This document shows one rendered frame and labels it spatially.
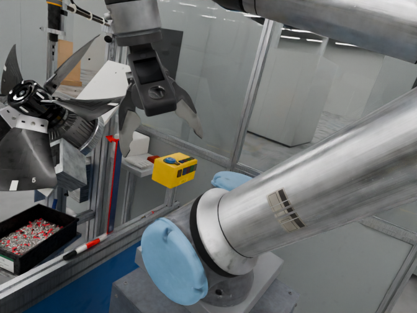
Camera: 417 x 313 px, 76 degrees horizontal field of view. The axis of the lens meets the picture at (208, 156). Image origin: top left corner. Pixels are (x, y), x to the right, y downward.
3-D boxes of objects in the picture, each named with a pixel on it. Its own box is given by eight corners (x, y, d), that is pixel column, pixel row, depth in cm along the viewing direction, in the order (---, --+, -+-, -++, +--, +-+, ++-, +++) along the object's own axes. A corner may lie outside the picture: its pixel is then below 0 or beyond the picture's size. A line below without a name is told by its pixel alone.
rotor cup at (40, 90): (26, 130, 101) (-6, 108, 90) (41, 99, 108) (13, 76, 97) (56, 128, 97) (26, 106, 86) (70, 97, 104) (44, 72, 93)
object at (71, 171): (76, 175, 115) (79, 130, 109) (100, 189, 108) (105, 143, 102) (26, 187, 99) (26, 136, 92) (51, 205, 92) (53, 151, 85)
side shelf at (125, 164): (127, 148, 174) (128, 144, 173) (169, 167, 158) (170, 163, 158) (95, 154, 154) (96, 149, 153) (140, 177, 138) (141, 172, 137)
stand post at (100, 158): (87, 282, 169) (103, 105, 133) (97, 290, 165) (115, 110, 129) (81, 287, 165) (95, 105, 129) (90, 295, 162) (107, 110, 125)
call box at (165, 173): (175, 173, 119) (179, 151, 115) (193, 182, 114) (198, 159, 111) (150, 182, 105) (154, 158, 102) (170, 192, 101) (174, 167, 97)
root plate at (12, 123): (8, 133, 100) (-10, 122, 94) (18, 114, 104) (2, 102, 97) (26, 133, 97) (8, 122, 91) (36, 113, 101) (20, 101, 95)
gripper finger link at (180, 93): (200, 105, 49) (165, 71, 45) (202, 107, 48) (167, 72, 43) (182, 123, 50) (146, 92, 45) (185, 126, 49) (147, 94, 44)
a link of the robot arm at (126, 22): (160, -3, 37) (100, 5, 36) (166, 33, 40) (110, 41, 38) (152, 0, 44) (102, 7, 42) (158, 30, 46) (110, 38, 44)
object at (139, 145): (130, 145, 172) (131, 128, 168) (148, 153, 165) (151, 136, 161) (108, 149, 157) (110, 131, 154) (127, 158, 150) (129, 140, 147)
